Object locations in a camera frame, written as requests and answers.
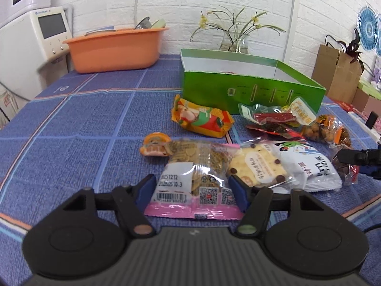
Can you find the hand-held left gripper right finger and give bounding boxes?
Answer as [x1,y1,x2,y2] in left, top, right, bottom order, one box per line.
[229,176,323,239]

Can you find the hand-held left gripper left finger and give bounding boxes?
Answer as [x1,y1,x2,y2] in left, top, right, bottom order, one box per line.
[61,175,157,239]

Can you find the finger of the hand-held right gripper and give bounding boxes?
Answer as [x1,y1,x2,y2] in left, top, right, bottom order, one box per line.
[359,164,381,181]
[336,148,381,166]

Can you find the dark brown snack packet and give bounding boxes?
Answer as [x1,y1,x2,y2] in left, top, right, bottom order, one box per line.
[331,149,361,187]

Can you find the small jelly cup cartoon lid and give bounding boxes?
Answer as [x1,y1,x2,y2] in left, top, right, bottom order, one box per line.
[139,132,172,157]

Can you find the clear biscuit packet pink edge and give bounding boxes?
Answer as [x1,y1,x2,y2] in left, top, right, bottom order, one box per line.
[144,138,245,221]

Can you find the green cardboard box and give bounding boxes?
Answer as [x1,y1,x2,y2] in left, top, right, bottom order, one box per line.
[180,48,327,117]

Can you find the chocolate chip cracker packet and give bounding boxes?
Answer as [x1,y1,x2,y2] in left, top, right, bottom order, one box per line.
[226,141,296,192]

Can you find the white power strip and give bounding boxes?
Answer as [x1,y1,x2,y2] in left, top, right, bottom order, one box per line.
[348,111,381,144]

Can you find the black phone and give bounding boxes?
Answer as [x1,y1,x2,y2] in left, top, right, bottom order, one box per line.
[365,111,378,131]

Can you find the clear peanut packet orange print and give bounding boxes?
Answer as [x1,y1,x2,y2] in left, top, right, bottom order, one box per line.
[300,115,352,150]

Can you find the white snack packet blue print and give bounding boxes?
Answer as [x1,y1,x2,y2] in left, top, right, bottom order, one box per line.
[272,141,343,193]

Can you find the red flat box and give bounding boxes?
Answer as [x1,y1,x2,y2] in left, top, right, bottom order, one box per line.
[336,99,358,113]

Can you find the brown cardboard box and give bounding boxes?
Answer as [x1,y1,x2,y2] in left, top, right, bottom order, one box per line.
[352,88,381,117]

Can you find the yellow label snack packet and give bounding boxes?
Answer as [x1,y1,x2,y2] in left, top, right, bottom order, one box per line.
[289,96,317,126]

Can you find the light green flat box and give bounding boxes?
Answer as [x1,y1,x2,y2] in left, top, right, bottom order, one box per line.
[359,77,381,100]

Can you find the red dried fruit packet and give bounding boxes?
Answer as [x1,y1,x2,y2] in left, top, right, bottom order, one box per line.
[246,122,307,143]

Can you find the orange green cartoon snack packet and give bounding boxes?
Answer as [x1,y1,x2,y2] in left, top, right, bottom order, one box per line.
[170,94,236,139]

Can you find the clear sausage packet green label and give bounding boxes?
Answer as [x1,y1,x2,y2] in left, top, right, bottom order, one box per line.
[238,103,298,126]

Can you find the dark red feather decoration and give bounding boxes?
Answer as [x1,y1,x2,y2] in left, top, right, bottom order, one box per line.
[346,28,373,76]

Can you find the orange plastic basin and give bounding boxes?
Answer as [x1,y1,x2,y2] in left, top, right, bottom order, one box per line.
[62,27,170,74]

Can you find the glass vase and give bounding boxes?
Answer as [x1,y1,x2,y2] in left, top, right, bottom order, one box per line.
[219,33,251,55]

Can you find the metal bowl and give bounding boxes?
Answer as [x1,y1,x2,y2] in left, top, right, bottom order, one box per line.
[134,17,152,31]

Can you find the pot lid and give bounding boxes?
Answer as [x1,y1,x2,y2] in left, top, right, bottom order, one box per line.
[85,26,117,35]

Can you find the yellow flower stems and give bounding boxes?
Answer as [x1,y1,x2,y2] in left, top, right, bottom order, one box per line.
[190,5,286,51]

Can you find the white countertop appliance with screen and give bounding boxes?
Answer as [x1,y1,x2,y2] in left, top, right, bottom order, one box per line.
[0,6,74,103]

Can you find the small blue round wall decoration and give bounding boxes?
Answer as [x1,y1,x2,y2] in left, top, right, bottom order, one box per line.
[376,13,381,57]

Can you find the large blue round wall decoration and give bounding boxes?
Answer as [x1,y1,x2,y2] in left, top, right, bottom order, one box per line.
[356,5,376,50]

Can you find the white wall conduit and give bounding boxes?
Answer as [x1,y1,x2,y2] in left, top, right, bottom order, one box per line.
[282,0,299,64]

